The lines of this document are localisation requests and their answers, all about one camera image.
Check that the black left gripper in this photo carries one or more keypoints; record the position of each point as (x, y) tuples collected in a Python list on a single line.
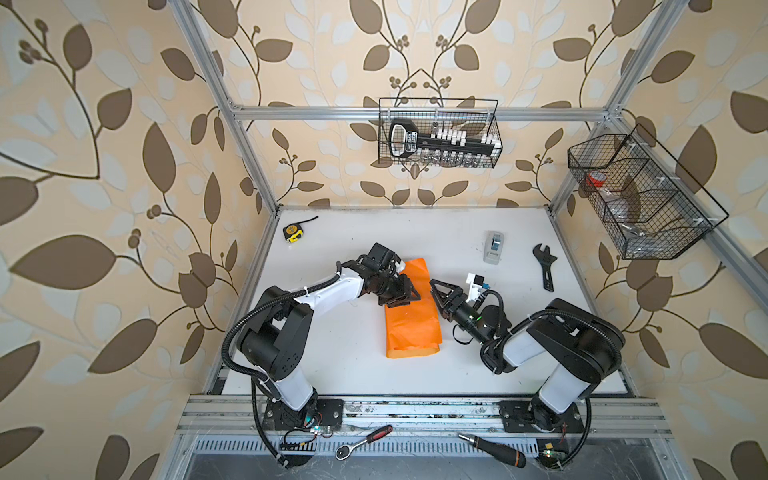
[(404, 293)]

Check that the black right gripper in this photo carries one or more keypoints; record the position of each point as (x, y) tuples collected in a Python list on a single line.
[(458, 297)]

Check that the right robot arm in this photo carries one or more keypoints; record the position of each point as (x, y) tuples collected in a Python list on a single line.
[(587, 349)]

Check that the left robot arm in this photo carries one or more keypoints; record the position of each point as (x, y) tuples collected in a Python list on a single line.
[(267, 344)]

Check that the black adjustable wrench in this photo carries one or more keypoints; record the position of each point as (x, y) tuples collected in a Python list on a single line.
[(545, 259)]

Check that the yellow tape measure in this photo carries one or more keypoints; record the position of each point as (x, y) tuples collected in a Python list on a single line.
[(295, 231)]

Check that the black orange screwdriver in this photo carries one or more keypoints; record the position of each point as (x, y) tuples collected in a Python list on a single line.
[(501, 452)]

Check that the red capped plastic bottle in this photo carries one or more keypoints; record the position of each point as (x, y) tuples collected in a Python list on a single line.
[(596, 181)]

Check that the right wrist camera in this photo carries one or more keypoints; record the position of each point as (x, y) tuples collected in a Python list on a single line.
[(477, 286)]

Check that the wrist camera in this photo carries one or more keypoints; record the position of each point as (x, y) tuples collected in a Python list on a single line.
[(381, 258), (477, 286)]

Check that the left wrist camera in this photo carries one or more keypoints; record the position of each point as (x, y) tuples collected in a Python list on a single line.
[(381, 258)]

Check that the socket set rail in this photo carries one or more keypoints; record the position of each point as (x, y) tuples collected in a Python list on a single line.
[(405, 140)]

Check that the back wire basket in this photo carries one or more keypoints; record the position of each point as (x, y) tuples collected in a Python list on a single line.
[(475, 116)]

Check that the red handled ratchet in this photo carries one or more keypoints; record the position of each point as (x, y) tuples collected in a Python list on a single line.
[(345, 451)]

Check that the side wire basket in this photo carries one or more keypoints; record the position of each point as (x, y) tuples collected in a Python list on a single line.
[(663, 208)]

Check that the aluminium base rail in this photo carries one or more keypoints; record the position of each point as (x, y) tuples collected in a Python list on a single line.
[(608, 418)]

